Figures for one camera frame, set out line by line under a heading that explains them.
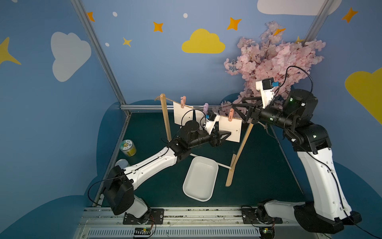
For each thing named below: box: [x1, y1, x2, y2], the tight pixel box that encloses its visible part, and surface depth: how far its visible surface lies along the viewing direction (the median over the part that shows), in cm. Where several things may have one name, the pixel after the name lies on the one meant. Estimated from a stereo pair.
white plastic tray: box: [182, 156, 219, 202], surface depth 88 cm
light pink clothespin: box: [180, 95, 187, 109], surface depth 65 cm
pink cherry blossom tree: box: [216, 20, 326, 116], surface depth 75 cm
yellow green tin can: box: [119, 139, 137, 157], surface depth 95 cm
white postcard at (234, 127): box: [218, 115, 243, 143], surface depth 65 cm
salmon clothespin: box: [228, 107, 235, 122], surface depth 60 cm
